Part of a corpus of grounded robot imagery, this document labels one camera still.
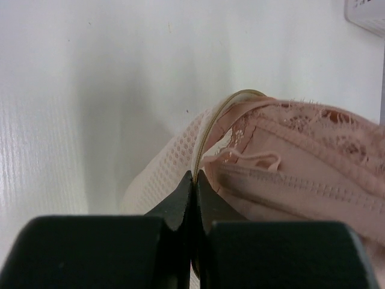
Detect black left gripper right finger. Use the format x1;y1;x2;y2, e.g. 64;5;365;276
195;172;379;288

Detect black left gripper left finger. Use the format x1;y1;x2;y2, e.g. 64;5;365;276
1;172;193;288

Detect cream mesh laundry bag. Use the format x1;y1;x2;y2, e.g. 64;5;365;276
119;89;268;289

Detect pink bra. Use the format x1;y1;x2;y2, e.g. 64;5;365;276
201;96;385;244

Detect white plastic basket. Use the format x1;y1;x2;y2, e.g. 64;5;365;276
344;0;385;38

